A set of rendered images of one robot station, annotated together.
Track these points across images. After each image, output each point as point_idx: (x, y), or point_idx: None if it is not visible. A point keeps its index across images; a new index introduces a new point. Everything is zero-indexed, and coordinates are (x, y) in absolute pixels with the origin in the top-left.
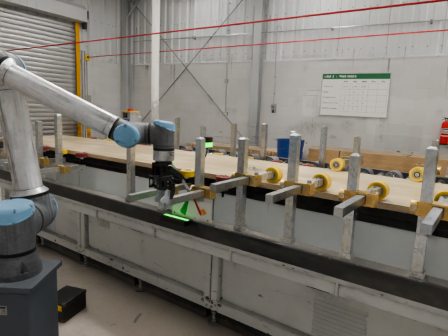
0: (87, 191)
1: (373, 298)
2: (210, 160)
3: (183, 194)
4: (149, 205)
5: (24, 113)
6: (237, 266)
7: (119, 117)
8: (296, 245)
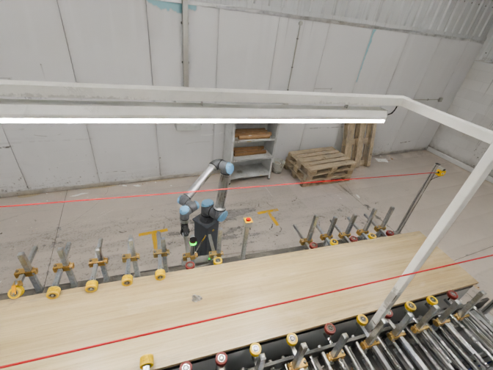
0: (276, 251)
1: None
2: (253, 301)
3: (186, 242)
4: (229, 260)
5: (219, 183)
6: None
7: (185, 194)
8: (132, 274)
